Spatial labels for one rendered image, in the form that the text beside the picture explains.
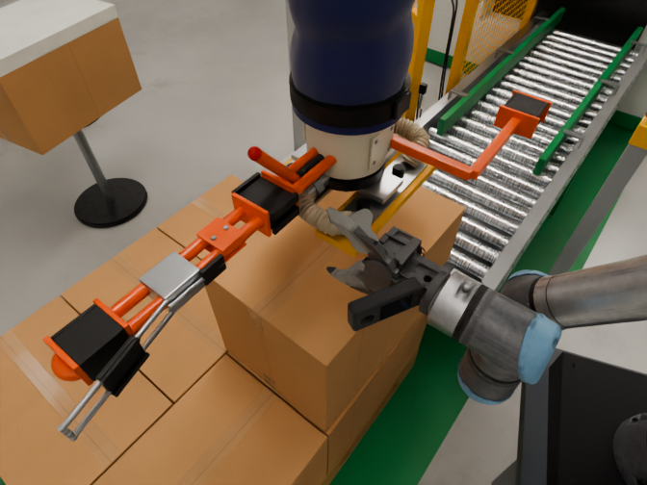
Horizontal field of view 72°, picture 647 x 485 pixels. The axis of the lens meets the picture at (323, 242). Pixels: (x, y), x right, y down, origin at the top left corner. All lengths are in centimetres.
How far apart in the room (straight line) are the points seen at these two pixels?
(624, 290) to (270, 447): 94
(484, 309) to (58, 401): 123
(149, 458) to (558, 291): 107
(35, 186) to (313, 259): 236
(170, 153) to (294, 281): 216
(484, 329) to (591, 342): 174
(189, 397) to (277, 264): 51
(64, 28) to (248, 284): 147
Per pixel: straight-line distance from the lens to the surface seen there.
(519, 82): 281
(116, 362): 65
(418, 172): 105
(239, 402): 137
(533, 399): 123
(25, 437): 154
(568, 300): 75
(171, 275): 71
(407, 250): 69
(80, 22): 226
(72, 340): 69
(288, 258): 110
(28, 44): 215
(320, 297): 103
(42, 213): 300
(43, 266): 269
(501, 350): 65
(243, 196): 80
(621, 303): 72
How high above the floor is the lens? 179
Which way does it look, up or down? 49 degrees down
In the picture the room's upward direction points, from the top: straight up
